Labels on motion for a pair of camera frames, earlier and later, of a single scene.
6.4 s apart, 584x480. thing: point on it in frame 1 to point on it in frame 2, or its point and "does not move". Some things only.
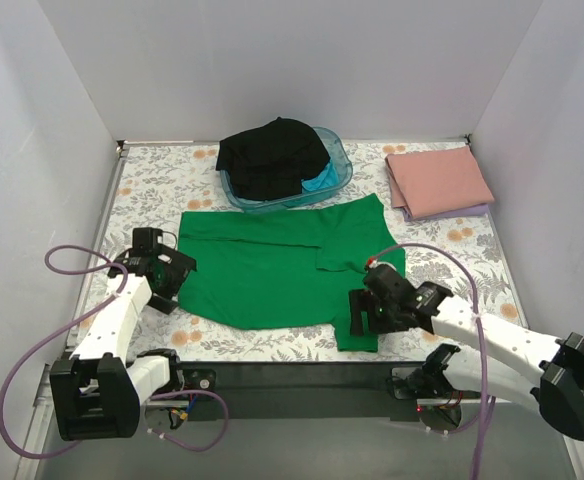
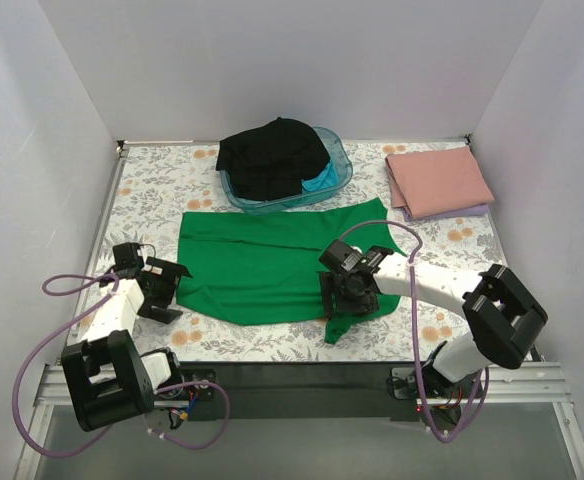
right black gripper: x=360 y=317 to x=333 y=298
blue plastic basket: x=337 y=152 does not move
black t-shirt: x=270 y=162 does not move
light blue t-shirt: x=326 y=178 does not move
